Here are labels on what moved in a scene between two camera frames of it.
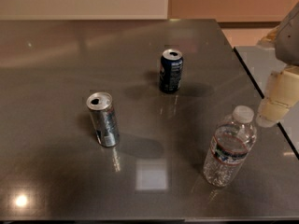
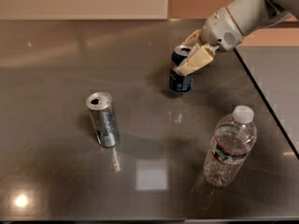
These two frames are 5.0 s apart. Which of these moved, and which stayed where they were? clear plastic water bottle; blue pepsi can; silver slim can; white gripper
Moved: white gripper; blue pepsi can
Stayed: clear plastic water bottle; silver slim can
